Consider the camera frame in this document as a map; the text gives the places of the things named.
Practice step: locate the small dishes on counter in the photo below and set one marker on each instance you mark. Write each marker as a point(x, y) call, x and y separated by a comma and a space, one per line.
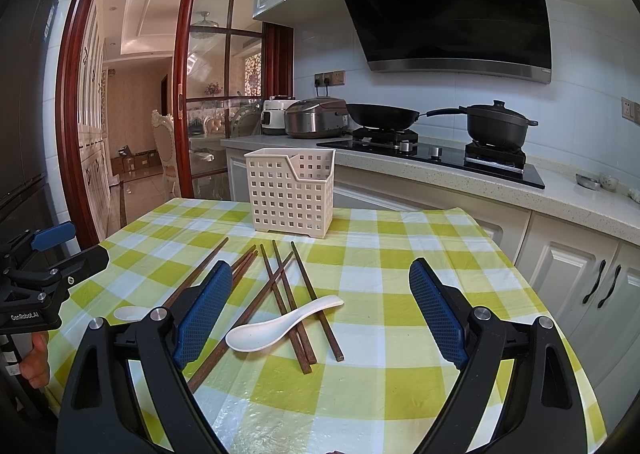
point(605, 181)

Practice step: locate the gold wall power outlet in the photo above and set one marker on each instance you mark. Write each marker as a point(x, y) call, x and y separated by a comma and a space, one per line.
point(330, 79)

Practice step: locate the wall outlet right side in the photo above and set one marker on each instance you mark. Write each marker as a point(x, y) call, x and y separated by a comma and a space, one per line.
point(630, 110)

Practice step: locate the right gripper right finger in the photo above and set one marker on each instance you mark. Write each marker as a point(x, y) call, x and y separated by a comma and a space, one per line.
point(542, 412)

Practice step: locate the black wok pan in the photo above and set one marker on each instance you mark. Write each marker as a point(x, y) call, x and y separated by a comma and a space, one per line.
point(392, 118)

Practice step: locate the small white ceramic spoon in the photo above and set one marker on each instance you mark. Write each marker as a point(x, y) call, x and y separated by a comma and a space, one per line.
point(131, 313)

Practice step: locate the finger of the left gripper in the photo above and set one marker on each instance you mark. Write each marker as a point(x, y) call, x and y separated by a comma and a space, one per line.
point(54, 236)
point(81, 266)

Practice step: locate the green checkered tablecloth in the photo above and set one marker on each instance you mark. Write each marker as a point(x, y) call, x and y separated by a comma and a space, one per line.
point(379, 380)

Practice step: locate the white electric cooker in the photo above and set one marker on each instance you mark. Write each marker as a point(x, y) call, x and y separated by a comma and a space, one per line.
point(272, 117)

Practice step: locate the white ornate dining chair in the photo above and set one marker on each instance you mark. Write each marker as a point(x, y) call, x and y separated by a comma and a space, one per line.
point(163, 130)

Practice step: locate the silver rice cooker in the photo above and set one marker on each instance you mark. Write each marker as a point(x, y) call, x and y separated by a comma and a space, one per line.
point(316, 118)

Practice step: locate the large white ceramic spoon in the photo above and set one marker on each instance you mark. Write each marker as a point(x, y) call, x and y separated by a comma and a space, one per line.
point(257, 336)

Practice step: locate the black range hood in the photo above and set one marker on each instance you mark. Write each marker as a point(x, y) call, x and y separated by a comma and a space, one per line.
point(509, 38)

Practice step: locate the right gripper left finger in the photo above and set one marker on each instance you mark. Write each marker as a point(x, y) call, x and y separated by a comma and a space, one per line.
point(100, 412)

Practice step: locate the cream perforated utensil basket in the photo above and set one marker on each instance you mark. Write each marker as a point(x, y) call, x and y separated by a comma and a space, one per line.
point(291, 189)

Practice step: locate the black lidded pot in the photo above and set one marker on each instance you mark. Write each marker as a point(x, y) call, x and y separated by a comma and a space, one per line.
point(496, 125)

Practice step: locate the person's left hand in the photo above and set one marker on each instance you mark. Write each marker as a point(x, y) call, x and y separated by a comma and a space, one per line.
point(35, 366)

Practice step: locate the red wooden sliding door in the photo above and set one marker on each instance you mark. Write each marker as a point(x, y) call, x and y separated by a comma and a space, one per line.
point(66, 107)

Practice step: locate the black glass gas stove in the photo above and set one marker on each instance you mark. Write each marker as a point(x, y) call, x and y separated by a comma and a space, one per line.
point(476, 157)

